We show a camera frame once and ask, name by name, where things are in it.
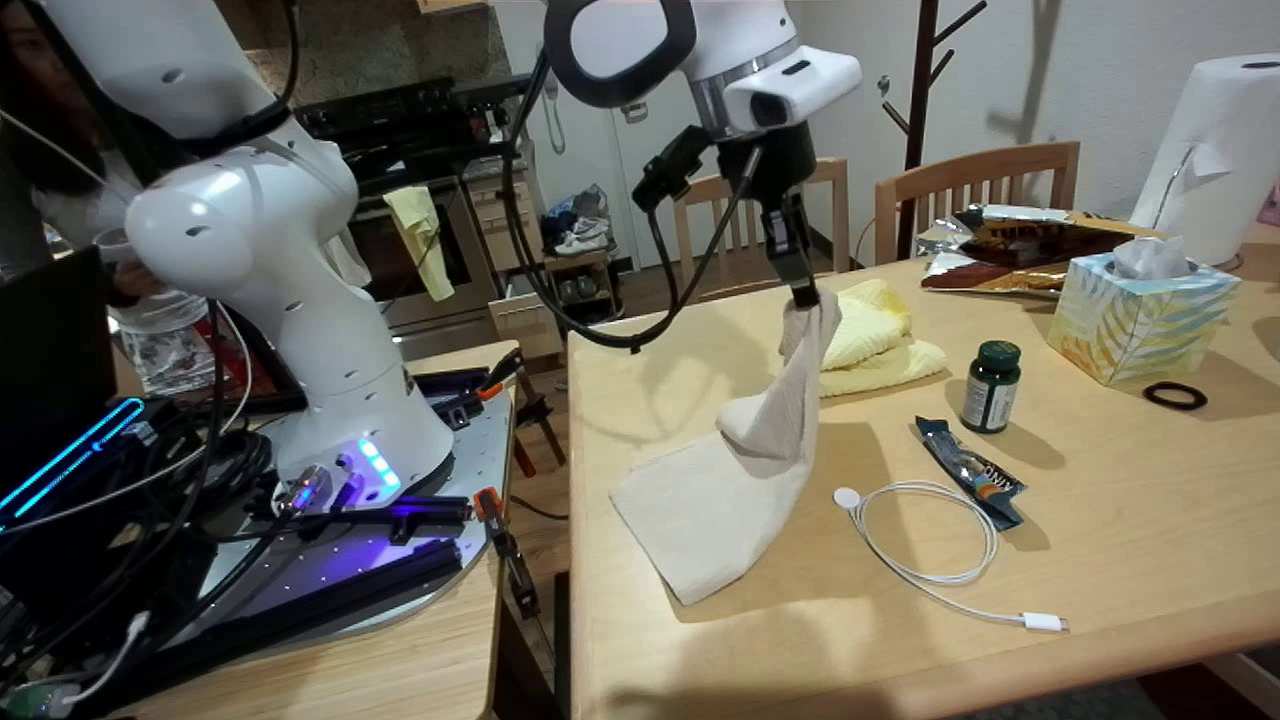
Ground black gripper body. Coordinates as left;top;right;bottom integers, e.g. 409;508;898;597
716;122;818;211

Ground beige cloth towel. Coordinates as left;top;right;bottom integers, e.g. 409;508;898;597
607;284;847;612

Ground yellow cloth towel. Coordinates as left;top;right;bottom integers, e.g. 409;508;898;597
811;277;950;400

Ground dark green pill bottle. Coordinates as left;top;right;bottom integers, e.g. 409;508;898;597
956;335;1029;436

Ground wooden slat-back chair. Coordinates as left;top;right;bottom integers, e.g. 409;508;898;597
873;136;1088;266
668;157;857;294

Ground dark wooden coat rack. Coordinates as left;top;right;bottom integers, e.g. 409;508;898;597
874;0;995;266

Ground white sneaker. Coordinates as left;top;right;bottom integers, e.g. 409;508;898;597
544;185;620;259

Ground brown snack bag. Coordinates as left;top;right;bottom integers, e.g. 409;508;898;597
956;201;1158;274

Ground wooden drawer cabinet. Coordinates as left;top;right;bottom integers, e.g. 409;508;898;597
465;169;571;363

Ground dark snack bar wrapper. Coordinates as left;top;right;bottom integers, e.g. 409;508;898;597
909;413;1031;536

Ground patterned tissue box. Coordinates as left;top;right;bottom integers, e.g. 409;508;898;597
1044;238;1244;391

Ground yellow hanging rag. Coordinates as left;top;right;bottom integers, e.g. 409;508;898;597
381;179;454;304

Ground red black clamp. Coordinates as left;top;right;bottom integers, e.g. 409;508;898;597
473;484;539;621

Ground white electric water boiler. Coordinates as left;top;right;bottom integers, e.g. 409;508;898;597
1129;52;1280;274

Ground person with dark hair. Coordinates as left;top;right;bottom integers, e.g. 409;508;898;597
0;0;135;255

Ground black laptop screen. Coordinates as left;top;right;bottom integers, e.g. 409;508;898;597
0;246;117;471

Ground black box with blue light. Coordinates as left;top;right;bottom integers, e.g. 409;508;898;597
0;391;153;528

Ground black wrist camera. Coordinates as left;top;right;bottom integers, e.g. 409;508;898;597
630;126;719;218

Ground white wall telephone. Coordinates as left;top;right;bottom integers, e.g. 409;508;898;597
537;77;569;160

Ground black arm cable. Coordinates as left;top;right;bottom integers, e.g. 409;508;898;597
494;52;769;357

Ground white charging cable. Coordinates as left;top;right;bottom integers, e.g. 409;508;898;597
829;475;1071;641

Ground black rubber ring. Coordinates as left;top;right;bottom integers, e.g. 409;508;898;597
1139;375;1210;415

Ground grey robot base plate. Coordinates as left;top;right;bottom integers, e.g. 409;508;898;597
172;335;525;657

